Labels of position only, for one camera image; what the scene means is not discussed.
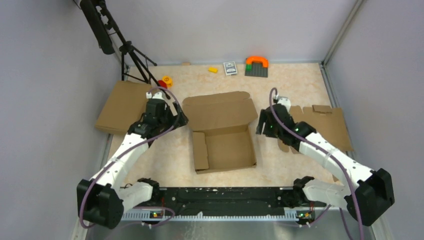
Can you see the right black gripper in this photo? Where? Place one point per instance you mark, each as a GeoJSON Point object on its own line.
{"type": "Point", "coordinates": [264, 119]}

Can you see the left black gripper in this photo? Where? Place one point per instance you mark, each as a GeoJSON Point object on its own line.
{"type": "Point", "coordinates": [182, 121]}

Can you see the large cardboard box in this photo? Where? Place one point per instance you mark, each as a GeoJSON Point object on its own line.
{"type": "Point", "coordinates": [221, 135]}

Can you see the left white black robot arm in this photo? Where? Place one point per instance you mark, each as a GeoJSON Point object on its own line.
{"type": "Point", "coordinates": [103, 200]}

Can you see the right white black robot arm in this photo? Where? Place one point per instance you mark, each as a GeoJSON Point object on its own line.
{"type": "Point", "coordinates": [365, 193]}

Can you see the folded cardboard box left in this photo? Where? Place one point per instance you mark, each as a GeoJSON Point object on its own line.
{"type": "Point", "coordinates": [124, 106]}

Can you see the playing card deck box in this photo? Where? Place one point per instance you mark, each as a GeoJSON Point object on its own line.
{"type": "Point", "coordinates": [230, 68]}

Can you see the red yellow toy block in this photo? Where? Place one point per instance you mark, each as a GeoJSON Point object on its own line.
{"type": "Point", "coordinates": [166, 82]}

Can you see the grey plate with orange arch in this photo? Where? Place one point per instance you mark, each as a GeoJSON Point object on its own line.
{"type": "Point", "coordinates": [256, 66]}

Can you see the small yellow block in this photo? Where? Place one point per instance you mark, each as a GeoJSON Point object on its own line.
{"type": "Point", "coordinates": [213, 70]}

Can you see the flat cardboard sheet right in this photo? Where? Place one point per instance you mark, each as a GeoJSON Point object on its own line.
{"type": "Point", "coordinates": [328, 121]}

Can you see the black tripod stand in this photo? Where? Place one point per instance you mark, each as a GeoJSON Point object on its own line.
{"type": "Point", "coordinates": [112, 41]}

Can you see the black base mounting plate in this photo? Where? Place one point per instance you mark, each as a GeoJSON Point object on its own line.
{"type": "Point", "coordinates": [229, 201]}

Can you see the aluminium frame rail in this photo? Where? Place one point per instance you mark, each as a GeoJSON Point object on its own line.
{"type": "Point", "coordinates": [295, 217]}

